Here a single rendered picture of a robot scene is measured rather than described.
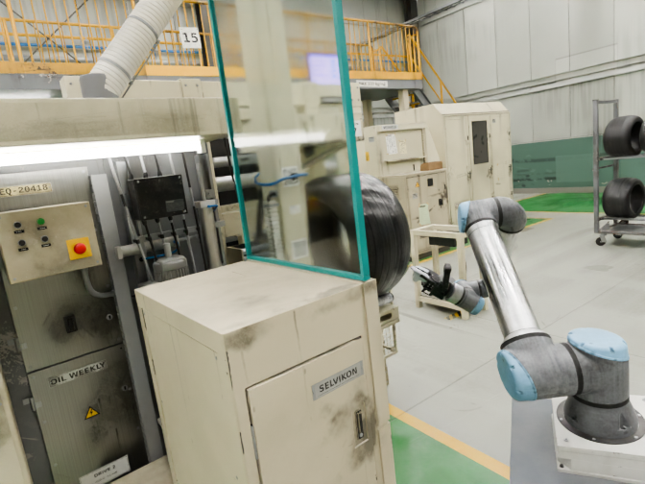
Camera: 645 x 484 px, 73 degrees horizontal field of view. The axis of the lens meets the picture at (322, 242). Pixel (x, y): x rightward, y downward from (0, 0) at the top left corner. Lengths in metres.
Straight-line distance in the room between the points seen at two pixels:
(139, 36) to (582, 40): 12.21
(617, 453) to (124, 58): 1.98
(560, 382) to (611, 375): 0.14
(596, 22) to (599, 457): 12.26
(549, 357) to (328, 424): 0.69
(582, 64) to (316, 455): 12.71
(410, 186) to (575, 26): 8.15
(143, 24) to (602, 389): 1.91
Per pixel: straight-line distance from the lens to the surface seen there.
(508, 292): 1.53
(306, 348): 0.94
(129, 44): 1.87
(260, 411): 0.92
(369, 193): 1.83
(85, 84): 1.81
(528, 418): 1.78
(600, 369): 1.47
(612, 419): 1.56
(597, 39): 13.22
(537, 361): 1.42
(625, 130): 6.76
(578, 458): 1.55
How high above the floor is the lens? 1.55
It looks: 10 degrees down
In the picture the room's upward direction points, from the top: 7 degrees counter-clockwise
